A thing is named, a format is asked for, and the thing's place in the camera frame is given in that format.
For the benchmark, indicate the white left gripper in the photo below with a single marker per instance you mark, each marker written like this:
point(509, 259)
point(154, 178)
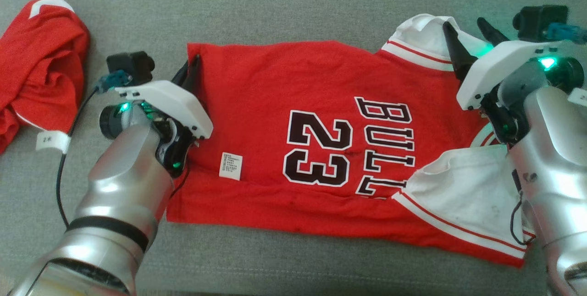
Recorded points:
point(179, 108)

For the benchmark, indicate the grey sofa seat cushion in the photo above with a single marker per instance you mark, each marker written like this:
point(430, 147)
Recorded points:
point(275, 2)

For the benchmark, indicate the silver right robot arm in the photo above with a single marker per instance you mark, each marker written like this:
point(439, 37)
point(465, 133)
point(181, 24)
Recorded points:
point(555, 149)

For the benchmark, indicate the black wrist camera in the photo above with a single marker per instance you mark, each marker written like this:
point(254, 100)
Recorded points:
point(130, 64)
point(541, 19)

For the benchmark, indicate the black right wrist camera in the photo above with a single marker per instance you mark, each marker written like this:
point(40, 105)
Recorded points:
point(541, 19)

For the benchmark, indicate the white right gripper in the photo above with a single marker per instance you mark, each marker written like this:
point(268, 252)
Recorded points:
point(486, 71)

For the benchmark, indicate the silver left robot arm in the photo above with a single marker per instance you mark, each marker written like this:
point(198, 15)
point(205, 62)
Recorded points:
point(119, 186)

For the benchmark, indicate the red Bulls basketball jersey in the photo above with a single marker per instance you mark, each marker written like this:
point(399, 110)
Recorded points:
point(275, 103)

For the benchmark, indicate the red Bulls basketball shorts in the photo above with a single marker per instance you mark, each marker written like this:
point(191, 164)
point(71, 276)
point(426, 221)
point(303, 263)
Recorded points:
point(41, 67)

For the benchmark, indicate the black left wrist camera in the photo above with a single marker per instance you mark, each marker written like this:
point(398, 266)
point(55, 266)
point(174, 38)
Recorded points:
point(130, 64)

